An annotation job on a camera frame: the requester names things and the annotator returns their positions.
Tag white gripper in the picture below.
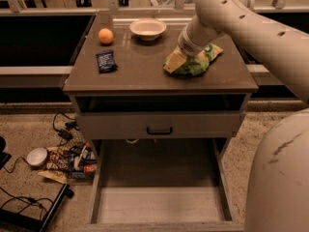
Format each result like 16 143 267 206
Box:
163 27 206 73

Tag green rice chip bag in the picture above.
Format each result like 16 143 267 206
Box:
171 43 223 76

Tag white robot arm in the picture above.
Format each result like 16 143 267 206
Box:
164 0 309 232

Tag grey wooden drawer cabinet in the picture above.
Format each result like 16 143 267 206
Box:
62 9 260 232

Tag closed upper drawer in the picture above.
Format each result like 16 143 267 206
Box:
76 111 245 140

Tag open lower drawer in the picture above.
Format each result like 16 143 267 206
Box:
76 139 244 232

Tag white paper bowl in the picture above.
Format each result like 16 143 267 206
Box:
129 18 167 41

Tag dark blue snack bar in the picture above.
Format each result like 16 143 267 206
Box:
96 50 118 73

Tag orange fruit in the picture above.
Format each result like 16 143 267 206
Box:
98 28 114 44

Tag pile of snack packages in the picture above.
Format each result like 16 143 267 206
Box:
39 142 98 184

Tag black stand base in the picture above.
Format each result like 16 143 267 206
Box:
0 184 74 232

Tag black drawer handle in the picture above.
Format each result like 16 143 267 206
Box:
146 127 173 135

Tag black power adapter cable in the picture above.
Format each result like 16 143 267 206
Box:
52 112 80 142

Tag black cables on floor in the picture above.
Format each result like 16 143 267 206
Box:
0 157 54 220

